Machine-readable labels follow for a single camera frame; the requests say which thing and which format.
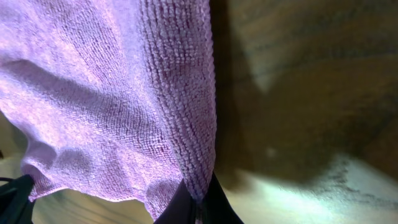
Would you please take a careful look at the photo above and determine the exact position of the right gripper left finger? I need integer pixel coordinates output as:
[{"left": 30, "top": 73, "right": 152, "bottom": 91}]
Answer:
[{"left": 154, "top": 180, "right": 196, "bottom": 224}]

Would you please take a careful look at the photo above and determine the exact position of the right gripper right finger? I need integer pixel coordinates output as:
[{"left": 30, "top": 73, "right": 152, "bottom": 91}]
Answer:
[{"left": 202, "top": 173, "right": 243, "bottom": 224}]

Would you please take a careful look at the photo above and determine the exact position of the purple microfiber cloth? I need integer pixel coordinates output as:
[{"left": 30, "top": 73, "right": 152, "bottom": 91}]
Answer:
[{"left": 1, "top": 0, "right": 216, "bottom": 218}]

